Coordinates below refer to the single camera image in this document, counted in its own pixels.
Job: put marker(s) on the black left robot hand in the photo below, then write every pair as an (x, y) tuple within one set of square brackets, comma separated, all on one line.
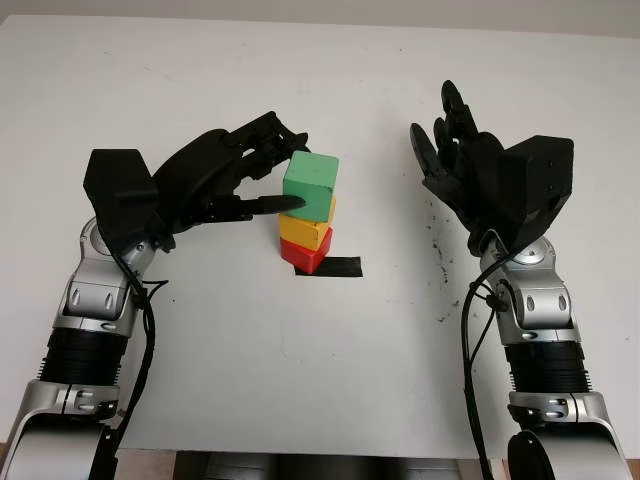
[(200, 170)]

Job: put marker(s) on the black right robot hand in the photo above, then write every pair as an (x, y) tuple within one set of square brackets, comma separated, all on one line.
[(465, 175)]

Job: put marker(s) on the green wooden block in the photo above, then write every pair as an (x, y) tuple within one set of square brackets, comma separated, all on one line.
[(310, 182)]

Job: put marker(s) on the yellow wooden block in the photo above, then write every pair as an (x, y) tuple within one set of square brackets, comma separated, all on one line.
[(300, 230)]

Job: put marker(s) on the red wooden block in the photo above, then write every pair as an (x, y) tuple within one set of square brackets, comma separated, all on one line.
[(305, 252)]

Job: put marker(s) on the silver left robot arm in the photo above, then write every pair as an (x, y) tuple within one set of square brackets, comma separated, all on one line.
[(85, 325)]

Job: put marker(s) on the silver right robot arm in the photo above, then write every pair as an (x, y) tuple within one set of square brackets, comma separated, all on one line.
[(545, 325)]

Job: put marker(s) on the black tape strip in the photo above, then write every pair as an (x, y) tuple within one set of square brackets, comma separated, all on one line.
[(345, 266)]

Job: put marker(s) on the dark grey robot torso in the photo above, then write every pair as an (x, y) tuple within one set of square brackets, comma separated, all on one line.
[(330, 467)]

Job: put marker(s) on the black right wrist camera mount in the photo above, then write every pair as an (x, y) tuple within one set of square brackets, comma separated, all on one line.
[(540, 185)]

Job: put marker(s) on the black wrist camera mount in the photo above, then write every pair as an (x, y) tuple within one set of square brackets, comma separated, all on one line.
[(120, 195), (540, 185)]

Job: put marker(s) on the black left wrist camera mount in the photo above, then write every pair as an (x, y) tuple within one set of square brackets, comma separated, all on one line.
[(120, 195)]

